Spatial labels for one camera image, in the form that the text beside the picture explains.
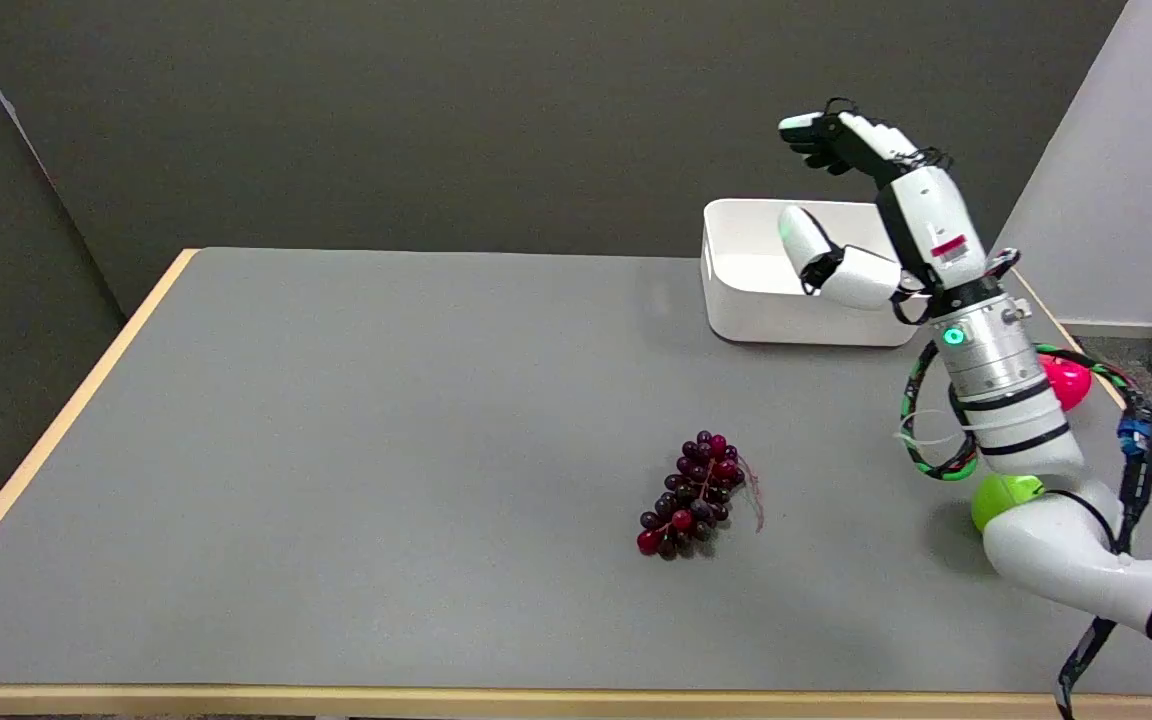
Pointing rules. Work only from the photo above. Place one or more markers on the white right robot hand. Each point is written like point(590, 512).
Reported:
point(921, 215)

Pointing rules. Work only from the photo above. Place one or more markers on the red apple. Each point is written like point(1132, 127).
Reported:
point(1069, 382)

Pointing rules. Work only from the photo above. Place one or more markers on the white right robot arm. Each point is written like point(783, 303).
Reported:
point(1026, 420)

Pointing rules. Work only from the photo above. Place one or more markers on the green apple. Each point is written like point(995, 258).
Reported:
point(998, 497)

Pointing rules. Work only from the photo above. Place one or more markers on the white plastic storage bin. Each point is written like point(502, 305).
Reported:
point(766, 290)

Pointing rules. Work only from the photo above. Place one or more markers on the dark purple grape bunch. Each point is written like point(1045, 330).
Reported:
point(692, 494)

